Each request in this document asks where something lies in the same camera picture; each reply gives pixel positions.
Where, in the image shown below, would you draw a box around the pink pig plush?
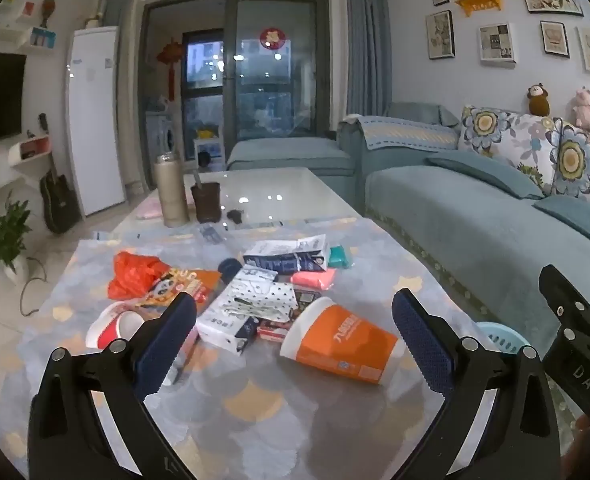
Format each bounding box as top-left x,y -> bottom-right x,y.
572,86 -> 590,133

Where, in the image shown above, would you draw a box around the black guitar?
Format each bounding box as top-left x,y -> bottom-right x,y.
38,152 -> 81,235

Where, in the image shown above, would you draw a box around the beige thermos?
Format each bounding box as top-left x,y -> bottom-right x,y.
154,152 -> 190,228

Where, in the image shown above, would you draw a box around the person's right hand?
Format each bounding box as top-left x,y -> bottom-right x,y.
562,412 -> 590,480

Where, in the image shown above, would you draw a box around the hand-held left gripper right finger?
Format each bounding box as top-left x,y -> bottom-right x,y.
391,287 -> 562,480

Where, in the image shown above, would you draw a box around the red knot ornament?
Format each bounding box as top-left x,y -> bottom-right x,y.
155,37 -> 186,104

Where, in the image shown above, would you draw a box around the brown monkey plush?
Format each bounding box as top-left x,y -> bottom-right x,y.
527,83 -> 552,117

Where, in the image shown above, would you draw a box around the pink packet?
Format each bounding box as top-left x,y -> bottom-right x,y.
290,268 -> 337,291

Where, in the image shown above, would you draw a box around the white picture frame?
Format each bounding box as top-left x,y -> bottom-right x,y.
477,22 -> 518,65

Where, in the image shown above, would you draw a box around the pink cloth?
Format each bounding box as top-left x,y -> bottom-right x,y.
136,195 -> 164,219

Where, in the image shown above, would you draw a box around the white wall shelves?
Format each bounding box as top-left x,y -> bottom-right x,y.
0,24 -> 57,54

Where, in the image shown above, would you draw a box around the grey blue curtain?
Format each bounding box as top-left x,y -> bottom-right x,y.
99,0 -> 146,197
344,0 -> 394,116

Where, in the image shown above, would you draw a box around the orange and white paper cup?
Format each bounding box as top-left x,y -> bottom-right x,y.
279,296 -> 406,386

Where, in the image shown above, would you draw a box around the square black picture frame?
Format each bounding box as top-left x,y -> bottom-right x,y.
540,20 -> 571,60

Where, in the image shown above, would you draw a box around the white printed box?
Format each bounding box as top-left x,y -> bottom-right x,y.
220,265 -> 279,311

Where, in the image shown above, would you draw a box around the polka dot white packet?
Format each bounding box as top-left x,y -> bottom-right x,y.
232,282 -> 299,322

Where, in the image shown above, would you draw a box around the yellow wall shelf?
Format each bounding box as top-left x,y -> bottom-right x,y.
454,0 -> 505,17

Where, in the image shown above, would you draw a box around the panda print snack packet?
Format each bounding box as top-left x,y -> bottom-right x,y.
139,267 -> 221,312

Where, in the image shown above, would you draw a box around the red and white paper cup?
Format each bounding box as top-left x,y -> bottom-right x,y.
85,301 -> 146,351

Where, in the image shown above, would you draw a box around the washing machine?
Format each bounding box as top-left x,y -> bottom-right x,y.
144,109 -> 181,162

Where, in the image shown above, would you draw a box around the tall black picture frame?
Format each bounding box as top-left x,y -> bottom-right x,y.
425,9 -> 456,61

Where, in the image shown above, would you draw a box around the white tissue pack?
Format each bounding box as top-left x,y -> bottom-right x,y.
196,305 -> 259,357

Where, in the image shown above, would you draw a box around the white box wall shelf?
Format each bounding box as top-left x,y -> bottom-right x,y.
7,135 -> 54,168

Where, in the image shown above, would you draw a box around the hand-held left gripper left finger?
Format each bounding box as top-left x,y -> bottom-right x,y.
28,290 -> 198,480

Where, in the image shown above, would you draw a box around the teal sofa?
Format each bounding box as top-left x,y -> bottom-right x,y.
225,102 -> 590,342

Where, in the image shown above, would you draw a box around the floral cushion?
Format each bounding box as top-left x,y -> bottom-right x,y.
550,119 -> 590,217
457,105 -> 562,197

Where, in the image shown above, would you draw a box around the glass sliding door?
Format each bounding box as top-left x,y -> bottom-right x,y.
142,0 -> 331,192

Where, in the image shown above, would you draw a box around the round red window decoration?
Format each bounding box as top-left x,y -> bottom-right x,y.
259,26 -> 284,51

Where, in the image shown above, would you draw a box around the blue and white milk carton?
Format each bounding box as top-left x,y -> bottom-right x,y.
242,234 -> 331,276

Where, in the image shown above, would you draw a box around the black cable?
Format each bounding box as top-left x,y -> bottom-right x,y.
18,255 -> 49,317

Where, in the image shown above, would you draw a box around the small red box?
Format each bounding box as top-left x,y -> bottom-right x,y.
257,320 -> 292,344

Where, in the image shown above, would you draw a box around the teal cushion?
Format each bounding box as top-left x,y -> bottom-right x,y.
532,195 -> 590,257
424,152 -> 546,201

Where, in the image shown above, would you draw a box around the orange plastic bag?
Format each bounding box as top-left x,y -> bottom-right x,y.
107,251 -> 170,302

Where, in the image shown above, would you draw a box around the green potted plant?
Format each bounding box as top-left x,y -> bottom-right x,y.
0,194 -> 34,282

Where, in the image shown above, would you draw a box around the white refrigerator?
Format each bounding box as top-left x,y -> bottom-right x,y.
64,25 -> 126,219

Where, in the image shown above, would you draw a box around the teal packet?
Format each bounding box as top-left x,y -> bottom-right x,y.
328,245 -> 351,270

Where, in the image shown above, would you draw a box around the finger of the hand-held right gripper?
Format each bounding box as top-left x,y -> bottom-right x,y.
539,262 -> 590,351

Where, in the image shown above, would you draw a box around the white coffee table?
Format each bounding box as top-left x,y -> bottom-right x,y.
112,167 -> 364,235

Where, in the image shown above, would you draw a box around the brown cup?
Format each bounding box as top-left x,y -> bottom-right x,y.
190,182 -> 222,224

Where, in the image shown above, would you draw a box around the light blue plastic basket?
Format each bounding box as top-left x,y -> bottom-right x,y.
476,321 -> 528,357

